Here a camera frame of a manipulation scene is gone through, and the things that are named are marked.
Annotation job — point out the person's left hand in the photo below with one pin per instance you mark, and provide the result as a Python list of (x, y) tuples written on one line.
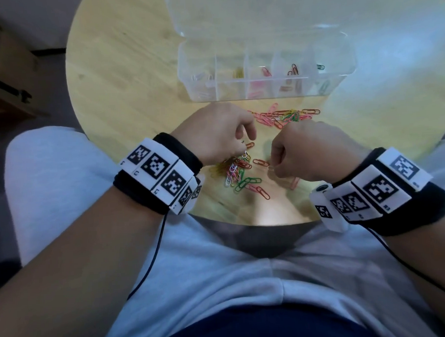
[(213, 134)]

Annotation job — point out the person's right forearm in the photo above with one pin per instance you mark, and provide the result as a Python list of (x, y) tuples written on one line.
[(432, 245)]

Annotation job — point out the clear plastic compartment box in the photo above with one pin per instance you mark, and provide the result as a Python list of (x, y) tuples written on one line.
[(203, 57)]

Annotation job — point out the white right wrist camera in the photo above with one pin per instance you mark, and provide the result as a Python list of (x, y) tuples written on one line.
[(325, 213)]

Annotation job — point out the pink paper clip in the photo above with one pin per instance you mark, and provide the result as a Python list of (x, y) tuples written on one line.
[(266, 72)]

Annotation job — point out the dark blue shirt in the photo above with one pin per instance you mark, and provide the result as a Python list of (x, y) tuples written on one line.
[(259, 326)]

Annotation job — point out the black wristband white markers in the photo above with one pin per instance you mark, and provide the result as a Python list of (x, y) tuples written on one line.
[(152, 169), (385, 192)]

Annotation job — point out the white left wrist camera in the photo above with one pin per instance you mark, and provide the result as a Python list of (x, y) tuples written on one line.
[(198, 189)]

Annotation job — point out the brown cardboard box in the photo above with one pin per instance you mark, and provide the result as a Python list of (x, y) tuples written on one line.
[(12, 65)]

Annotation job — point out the person's right hand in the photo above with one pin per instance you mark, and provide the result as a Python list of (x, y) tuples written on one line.
[(317, 151)]

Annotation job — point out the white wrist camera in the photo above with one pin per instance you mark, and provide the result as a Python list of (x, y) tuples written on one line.
[(198, 189), (325, 213)]

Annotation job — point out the green paper clip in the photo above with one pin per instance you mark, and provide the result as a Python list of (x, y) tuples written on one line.
[(320, 67), (324, 87)]

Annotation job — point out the yellow paper clip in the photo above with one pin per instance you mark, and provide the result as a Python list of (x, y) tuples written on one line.
[(238, 74)]

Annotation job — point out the pile of coloured paper clips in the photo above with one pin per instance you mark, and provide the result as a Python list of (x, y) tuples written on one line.
[(241, 173)]

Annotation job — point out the black right wristband white markers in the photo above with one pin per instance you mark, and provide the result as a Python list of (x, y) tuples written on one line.
[(385, 192)]

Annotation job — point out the person's left forearm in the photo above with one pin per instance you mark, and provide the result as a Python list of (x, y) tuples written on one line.
[(65, 283)]

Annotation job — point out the black left wristband white markers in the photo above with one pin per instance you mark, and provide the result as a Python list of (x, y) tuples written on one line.
[(152, 169)]

